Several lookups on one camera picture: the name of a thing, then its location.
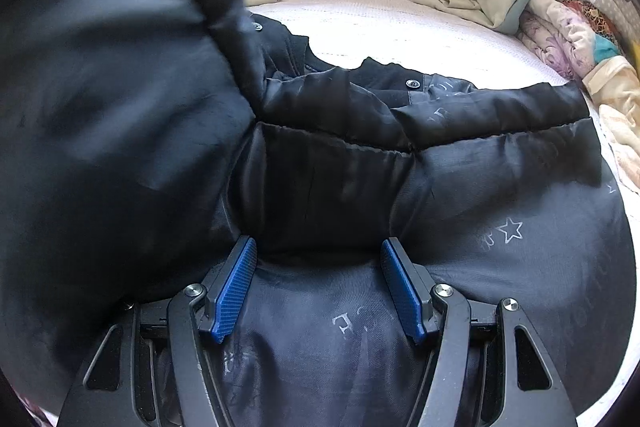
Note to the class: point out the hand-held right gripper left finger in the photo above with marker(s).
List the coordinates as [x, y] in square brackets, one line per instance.
[235, 287]

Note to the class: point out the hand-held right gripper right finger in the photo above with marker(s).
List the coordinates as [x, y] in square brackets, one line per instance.
[402, 292]

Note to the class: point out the black padded jacket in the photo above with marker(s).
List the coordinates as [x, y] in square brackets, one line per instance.
[325, 167]

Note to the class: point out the white dotted mattress pad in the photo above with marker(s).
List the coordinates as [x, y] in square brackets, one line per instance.
[425, 42]

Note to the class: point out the floral quilt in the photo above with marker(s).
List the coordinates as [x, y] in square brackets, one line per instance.
[575, 37]

